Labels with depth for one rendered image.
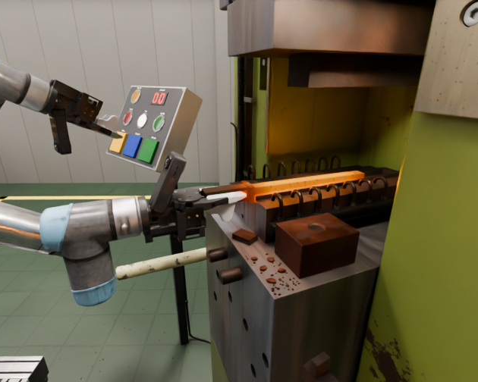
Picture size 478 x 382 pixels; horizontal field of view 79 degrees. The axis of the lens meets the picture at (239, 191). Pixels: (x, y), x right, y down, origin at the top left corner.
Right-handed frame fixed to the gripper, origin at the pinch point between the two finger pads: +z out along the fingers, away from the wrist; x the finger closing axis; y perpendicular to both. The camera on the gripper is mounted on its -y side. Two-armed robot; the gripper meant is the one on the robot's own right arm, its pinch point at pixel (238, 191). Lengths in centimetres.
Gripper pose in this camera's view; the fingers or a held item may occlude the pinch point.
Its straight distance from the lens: 60.6
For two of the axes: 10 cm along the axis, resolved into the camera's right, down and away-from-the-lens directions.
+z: 9.2, -1.3, 3.7
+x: 3.9, 3.3, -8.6
